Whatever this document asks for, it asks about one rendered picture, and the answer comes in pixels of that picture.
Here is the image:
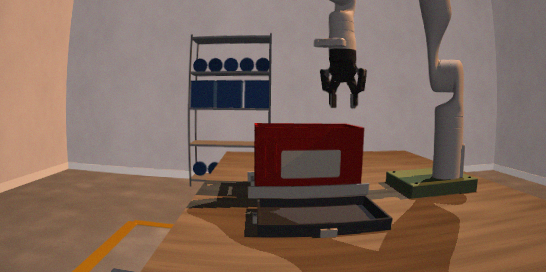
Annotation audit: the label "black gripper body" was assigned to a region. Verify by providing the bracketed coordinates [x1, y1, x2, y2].
[329, 48, 357, 83]

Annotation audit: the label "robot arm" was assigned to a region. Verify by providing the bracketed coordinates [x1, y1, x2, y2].
[314, 0, 465, 180]

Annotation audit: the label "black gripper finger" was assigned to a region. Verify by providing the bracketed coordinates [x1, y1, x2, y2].
[342, 68, 367, 108]
[320, 69, 340, 108]

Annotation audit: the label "red bottle crate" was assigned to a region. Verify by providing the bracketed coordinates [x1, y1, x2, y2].
[254, 123, 363, 186]

